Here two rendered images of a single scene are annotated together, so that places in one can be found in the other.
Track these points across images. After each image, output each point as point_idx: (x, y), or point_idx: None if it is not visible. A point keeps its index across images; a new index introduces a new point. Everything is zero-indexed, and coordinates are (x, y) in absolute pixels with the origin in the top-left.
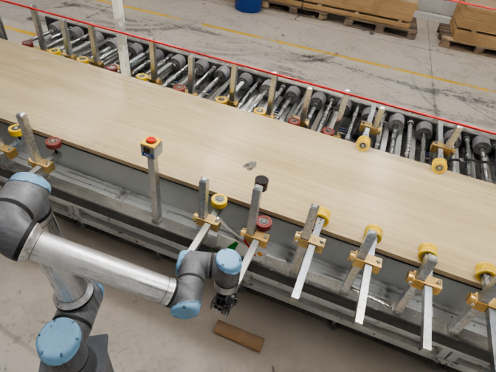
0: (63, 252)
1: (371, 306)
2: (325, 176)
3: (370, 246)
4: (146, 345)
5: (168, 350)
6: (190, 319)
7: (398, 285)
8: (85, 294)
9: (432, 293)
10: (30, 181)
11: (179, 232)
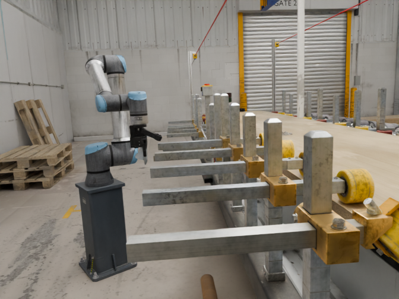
0: (93, 68)
1: (235, 223)
2: (334, 143)
3: (230, 121)
4: (166, 262)
5: (170, 272)
6: (203, 272)
7: None
8: (121, 139)
9: (236, 163)
10: (117, 55)
11: None
